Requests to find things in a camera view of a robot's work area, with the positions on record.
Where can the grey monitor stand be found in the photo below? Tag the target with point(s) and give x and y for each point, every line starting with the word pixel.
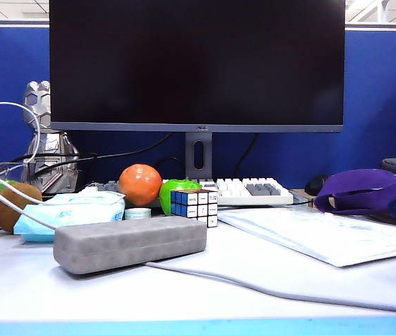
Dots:
pixel 189 171

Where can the Rubik's cube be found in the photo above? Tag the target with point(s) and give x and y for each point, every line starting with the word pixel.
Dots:
pixel 194 209

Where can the grey suede glasses case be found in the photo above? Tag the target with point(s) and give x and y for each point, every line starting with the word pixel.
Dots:
pixel 131 244

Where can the black computer monitor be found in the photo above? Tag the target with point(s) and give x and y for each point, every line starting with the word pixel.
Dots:
pixel 197 63

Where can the white paper booklet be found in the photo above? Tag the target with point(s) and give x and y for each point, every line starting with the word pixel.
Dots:
pixel 323 240

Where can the silver robot figurine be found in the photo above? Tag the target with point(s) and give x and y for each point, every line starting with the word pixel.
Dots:
pixel 40 101

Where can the orange fruit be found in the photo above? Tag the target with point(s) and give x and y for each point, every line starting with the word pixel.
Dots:
pixel 140 183

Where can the small green fruit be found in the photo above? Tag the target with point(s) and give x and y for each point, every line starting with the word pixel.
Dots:
pixel 7 183

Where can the brown kiwi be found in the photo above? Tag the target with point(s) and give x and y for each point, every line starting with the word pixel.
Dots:
pixel 7 221

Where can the pale green tape roll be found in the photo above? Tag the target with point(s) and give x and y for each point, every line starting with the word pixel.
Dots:
pixel 138 213

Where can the green apple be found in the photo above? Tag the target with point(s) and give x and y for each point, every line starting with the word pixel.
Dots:
pixel 166 199

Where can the white blue tissue pack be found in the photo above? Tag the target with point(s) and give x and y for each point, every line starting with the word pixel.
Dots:
pixel 79 209

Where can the black computer mouse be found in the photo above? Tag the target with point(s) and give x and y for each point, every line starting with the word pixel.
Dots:
pixel 316 184

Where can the white and grey keyboard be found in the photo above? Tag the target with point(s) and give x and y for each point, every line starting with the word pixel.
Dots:
pixel 253 197

